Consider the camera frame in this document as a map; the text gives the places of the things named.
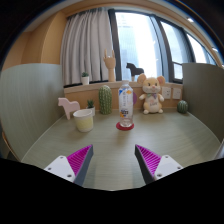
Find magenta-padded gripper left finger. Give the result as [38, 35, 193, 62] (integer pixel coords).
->
[43, 144, 94, 187]

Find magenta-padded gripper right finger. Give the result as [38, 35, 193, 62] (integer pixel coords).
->
[134, 144, 184, 185]

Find clear plastic drink bottle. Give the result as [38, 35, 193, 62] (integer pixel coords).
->
[118, 80, 135, 128]

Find white and yellow cup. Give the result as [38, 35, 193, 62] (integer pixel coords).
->
[72, 108, 95, 133]

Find pink wooden horse figure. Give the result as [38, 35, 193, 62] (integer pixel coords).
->
[57, 97, 81, 121]

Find round green plush cactus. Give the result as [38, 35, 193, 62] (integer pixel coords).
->
[176, 99, 189, 114]

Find flat round red coaster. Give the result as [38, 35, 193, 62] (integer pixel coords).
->
[115, 121, 135, 132]

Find small succulent in white pot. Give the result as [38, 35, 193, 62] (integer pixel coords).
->
[80, 71, 91, 86]
[86, 99, 96, 117]

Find beige mouse plush toy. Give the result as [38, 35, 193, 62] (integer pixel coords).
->
[136, 73, 166, 115]

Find green desk partition panel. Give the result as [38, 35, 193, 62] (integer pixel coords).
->
[181, 62, 224, 141]
[0, 63, 67, 161]

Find wooden window ledge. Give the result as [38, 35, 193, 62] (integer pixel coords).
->
[63, 80, 184, 116]

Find tall green plush cactus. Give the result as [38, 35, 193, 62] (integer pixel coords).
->
[98, 84, 113, 116]

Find dark horse figure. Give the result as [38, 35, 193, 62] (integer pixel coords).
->
[125, 62, 145, 82]

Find wooden hand model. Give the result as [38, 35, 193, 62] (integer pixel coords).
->
[102, 49, 117, 83]

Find light grey curtain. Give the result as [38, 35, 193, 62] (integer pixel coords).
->
[59, 8, 116, 87]

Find dark-framed window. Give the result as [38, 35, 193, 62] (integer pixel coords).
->
[108, 9, 218, 84]

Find ceiling lights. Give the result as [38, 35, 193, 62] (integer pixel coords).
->
[186, 17, 219, 53]

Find white wall socket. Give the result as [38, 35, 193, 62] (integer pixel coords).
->
[161, 86, 172, 100]
[172, 87, 183, 100]

